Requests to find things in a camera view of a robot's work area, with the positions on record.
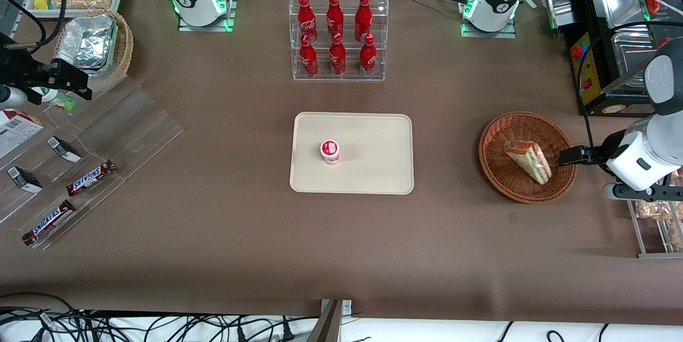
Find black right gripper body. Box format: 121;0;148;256
0;33;42;98

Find triangle sandwich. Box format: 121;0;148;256
503;140;553;186

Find tan wicker basket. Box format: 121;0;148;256
52;8;134;97

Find brown round wicker basket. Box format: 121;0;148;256
479;111;578;205

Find steel warmer tray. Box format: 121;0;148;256
597;0;642;29
610;31;660;90

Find beige plastic tray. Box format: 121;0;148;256
289;112;415;195

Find green white small bottle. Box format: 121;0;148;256
31;86;77;114

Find stacked aluminium foil trays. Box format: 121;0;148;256
55;13;120;71

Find small black white box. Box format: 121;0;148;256
6;165;44;194
46;136;83;164

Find printed white carton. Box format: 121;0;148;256
0;108;45;160

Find black food warmer appliance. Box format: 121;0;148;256
544;0;683;118

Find clear acrylic step stand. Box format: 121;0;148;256
0;73;185;251

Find snickers chocolate bar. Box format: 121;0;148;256
21;199;77;247
65;159;117;197

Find red cola bottle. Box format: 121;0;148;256
354;0;373;43
298;33;320;78
328;32;347;76
297;0;319;44
359;33;378;77
326;0;345;38

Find clear acrylic bottle rack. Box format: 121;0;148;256
289;0;390;83

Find red white yogurt cup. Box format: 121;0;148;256
320;139;341;165

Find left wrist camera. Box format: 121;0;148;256
602;178;683;202

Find grey metal wire rack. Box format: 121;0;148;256
626;169;683;259

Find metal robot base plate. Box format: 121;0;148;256
460;0;518;39
177;0;241;33

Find black cable tangle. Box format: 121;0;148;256
0;292;323;342

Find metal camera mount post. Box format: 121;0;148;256
306;299;353;342

